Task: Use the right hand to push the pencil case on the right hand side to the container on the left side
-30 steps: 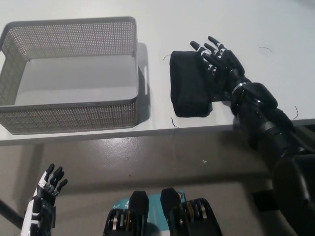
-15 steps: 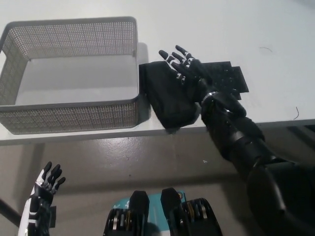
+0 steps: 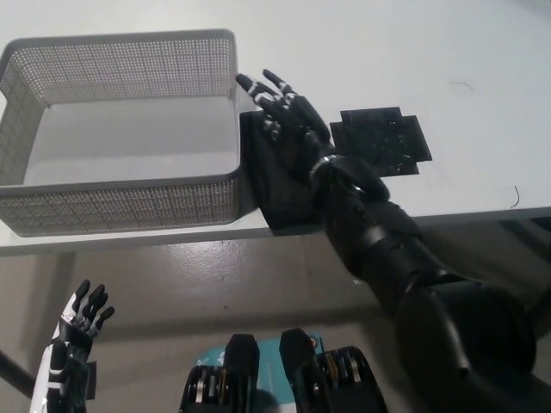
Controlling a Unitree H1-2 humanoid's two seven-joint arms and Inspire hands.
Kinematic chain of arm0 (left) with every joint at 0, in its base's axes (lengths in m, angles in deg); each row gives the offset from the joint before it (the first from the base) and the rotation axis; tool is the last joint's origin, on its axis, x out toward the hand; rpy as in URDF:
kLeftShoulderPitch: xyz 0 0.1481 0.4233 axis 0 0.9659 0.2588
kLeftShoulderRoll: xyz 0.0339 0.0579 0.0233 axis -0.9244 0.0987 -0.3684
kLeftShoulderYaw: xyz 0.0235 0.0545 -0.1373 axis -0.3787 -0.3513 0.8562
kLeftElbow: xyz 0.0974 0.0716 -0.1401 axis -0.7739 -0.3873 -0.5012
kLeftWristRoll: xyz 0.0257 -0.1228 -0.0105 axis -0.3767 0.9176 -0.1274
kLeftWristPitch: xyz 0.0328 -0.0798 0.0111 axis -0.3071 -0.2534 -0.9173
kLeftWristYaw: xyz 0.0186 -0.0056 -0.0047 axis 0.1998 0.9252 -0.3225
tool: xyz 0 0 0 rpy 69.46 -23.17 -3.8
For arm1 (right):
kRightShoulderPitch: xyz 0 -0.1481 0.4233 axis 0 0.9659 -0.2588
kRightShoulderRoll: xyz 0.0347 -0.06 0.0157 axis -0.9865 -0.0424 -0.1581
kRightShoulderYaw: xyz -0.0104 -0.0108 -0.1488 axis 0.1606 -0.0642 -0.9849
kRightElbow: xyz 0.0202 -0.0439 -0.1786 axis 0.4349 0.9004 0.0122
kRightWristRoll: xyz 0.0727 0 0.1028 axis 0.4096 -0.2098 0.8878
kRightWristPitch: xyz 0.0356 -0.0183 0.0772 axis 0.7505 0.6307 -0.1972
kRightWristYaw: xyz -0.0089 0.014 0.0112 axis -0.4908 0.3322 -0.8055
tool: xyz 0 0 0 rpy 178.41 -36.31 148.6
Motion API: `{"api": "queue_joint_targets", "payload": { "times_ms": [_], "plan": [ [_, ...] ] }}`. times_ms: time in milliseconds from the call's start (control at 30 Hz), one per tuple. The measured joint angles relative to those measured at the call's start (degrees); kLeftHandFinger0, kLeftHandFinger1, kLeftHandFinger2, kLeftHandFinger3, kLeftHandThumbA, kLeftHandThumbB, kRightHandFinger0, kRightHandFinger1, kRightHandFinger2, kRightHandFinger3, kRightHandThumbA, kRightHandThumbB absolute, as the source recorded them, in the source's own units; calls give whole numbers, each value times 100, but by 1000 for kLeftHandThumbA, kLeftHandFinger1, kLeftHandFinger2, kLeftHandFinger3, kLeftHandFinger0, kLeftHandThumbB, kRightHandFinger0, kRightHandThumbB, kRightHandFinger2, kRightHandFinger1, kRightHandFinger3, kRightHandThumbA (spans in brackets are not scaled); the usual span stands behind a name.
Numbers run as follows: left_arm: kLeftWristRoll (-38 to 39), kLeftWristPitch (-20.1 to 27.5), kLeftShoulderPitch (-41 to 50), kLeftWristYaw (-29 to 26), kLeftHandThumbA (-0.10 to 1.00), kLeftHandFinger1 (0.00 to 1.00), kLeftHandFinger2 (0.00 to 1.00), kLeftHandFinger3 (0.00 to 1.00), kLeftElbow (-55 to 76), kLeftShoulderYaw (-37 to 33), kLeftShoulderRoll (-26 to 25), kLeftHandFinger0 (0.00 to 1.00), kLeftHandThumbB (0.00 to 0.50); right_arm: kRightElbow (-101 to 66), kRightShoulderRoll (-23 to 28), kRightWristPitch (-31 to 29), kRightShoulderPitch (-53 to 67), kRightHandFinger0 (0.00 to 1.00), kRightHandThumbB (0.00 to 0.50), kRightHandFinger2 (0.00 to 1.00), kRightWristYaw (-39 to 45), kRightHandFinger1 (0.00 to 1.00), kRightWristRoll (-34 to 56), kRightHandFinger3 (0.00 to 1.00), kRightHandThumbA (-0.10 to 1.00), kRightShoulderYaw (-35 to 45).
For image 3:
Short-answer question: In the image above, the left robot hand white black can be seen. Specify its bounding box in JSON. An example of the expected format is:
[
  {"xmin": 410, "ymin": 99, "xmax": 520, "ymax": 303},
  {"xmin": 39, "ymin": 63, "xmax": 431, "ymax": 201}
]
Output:
[{"xmin": 32, "ymin": 279, "xmax": 116, "ymax": 413}]

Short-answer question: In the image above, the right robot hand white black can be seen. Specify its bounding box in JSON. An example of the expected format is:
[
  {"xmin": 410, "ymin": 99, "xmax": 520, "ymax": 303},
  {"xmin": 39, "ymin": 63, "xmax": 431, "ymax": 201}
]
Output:
[{"xmin": 235, "ymin": 68, "xmax": 337, "ymax": 182}]

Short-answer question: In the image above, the black fabric pencil case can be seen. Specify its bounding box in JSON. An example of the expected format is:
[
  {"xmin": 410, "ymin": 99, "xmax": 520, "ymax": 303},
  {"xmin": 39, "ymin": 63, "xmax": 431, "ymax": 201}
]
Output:
[{"xmin": 238, "ymin": 109, "xmax": 329, "ymax": 230}]

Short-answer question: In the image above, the dark table leg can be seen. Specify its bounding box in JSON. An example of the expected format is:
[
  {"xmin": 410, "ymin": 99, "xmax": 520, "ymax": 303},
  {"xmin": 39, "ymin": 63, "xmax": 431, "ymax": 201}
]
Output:
[{"xmin": 0, "ymin": 347, "xmax": 36, "ymax": 391}]

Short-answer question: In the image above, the black tape patch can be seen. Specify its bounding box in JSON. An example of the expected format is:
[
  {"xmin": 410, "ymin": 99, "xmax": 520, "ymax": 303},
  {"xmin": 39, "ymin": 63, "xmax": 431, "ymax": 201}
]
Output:
[{"xmin": 329, "ymin": 105, "xmax": 433, "ymax": 177}]

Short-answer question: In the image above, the grey perforated plastic basket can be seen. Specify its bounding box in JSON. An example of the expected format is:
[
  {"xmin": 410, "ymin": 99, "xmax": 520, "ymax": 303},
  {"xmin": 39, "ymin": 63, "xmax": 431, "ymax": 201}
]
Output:
[{"xmin": 0, "ymin": 28, "xmax": 243, "ymax": 237}]

